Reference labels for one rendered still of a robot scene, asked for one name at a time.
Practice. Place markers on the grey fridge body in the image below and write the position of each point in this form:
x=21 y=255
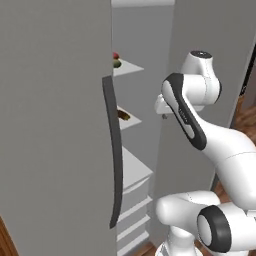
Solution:
x=186 y=33

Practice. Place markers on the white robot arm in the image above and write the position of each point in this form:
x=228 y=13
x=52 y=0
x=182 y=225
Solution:
x=226 y=156

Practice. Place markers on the brown sweet potato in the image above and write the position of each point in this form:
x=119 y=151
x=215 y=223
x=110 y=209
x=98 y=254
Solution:
x=123 y=115

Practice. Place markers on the white freezer shelf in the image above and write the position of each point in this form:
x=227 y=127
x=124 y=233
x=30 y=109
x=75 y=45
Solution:
x=130 y=121
x=130 y=69

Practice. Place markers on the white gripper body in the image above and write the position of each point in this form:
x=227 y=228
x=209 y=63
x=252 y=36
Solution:
x=163 y=105

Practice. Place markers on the white freezer drawer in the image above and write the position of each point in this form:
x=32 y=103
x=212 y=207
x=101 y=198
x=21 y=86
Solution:
x=132 y=226
x=135 y=180

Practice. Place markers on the grey freezer door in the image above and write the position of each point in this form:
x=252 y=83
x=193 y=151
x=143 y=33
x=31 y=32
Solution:
x=50 y=116

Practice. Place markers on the red bell pepper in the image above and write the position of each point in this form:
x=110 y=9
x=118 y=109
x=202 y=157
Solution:
x=115 y=55

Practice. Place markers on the green cucumber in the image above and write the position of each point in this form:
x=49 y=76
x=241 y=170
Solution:
x=116 y=63

